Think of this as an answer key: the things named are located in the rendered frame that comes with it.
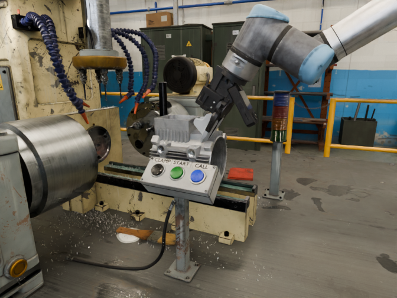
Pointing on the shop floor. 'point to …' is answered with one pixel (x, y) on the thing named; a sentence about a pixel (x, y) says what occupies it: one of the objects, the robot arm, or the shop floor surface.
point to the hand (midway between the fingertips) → (205, 139)
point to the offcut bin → (358, 130)
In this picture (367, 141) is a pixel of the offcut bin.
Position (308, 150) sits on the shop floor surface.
